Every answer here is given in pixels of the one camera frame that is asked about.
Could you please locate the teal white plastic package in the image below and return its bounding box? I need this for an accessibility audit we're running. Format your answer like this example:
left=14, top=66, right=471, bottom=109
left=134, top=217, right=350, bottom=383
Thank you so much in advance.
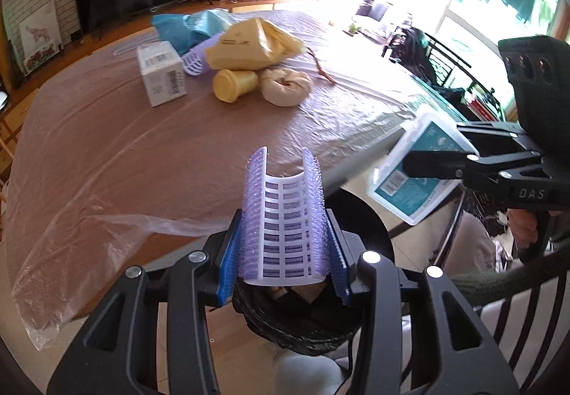
left=367, top=110, right=478, bottom=226

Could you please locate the beige paper ball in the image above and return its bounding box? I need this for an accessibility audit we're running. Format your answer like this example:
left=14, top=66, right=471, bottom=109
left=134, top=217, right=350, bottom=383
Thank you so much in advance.
left=259, top=68, right=313, bottom=107

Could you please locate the yellow plastic cup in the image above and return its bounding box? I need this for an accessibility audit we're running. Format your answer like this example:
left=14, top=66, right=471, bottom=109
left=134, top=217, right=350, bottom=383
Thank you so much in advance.
left=213, top=70, right=259, bottom=103

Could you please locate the white cardboard box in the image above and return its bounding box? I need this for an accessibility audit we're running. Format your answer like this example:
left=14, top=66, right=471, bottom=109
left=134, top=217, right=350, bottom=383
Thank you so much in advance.
left=136, top=41, right=186, bottom=107

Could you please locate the yellow drawstring bag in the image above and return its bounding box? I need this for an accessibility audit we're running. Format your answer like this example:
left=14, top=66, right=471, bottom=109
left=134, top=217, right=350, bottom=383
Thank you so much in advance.
left=204, top=16, right=337, bottom=85

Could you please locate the blue plastic bag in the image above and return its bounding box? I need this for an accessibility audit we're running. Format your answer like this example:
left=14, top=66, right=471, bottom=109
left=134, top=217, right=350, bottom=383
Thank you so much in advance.
left=152, top=9, right=237, bottom=56

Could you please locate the right hand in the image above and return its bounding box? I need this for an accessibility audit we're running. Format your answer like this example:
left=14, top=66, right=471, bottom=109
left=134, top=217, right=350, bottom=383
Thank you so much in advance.
left=507, top=207, right=564, bottom=250

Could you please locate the black metal chair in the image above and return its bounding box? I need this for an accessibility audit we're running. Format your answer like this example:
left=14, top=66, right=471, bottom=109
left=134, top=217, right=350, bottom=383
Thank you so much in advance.
left=383, top=26, right=504, bottom=122

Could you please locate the small potted plant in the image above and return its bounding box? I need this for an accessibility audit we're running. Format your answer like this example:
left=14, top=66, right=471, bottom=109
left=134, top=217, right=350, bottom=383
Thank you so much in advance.
left=343, top=22, right=359, bottom=37

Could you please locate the framed animal picture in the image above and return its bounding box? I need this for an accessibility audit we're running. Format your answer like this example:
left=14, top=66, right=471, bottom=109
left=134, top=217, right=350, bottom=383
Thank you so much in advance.
left=19, top=0, right=62, bottom=75

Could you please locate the black camera box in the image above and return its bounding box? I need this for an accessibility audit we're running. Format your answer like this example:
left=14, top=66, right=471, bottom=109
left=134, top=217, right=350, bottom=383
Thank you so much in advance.
left=498, top=36, right=570, bottom=155

